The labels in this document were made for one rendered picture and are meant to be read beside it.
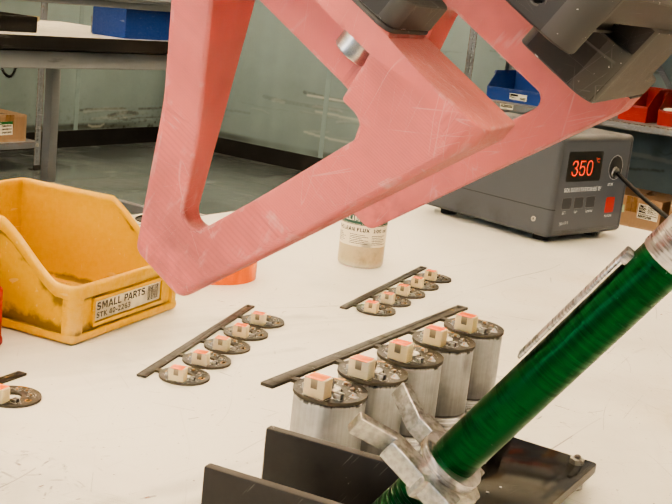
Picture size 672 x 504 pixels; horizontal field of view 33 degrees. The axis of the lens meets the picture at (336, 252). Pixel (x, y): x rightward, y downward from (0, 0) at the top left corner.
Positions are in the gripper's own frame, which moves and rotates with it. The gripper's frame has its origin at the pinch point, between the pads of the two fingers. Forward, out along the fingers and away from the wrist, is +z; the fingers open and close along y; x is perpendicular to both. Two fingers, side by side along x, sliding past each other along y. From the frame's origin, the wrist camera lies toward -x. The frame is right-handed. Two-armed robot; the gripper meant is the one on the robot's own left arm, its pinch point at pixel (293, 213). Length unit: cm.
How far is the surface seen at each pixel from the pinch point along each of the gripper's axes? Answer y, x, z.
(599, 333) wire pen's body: 0.7, 6.9, -3.5
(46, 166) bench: -301, -166, 196
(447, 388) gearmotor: -16.1, 4.8, 7.8
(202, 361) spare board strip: -23.1, -5.1, 19.9
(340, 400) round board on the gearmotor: -8.1, 3.0, 7.1
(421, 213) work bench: -75, -11, 25
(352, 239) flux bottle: -49, -9, 21
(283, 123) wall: -530, -184, 208
